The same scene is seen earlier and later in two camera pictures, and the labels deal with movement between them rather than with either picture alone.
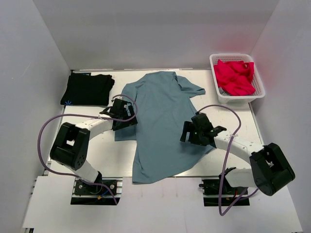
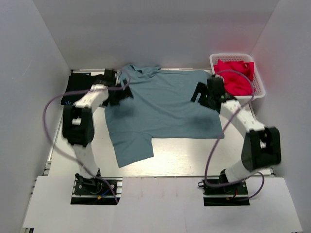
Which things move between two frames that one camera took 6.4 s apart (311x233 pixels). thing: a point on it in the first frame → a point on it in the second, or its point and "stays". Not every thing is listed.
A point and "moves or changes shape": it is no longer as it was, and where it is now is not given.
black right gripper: (189, 126) → (201, 89)
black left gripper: (127, 123) → (126, 93)
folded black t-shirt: (84, 89) stays
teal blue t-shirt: (163, 103) moves or changes shape
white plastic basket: (259, 92) stays
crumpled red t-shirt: (235, 77) stays
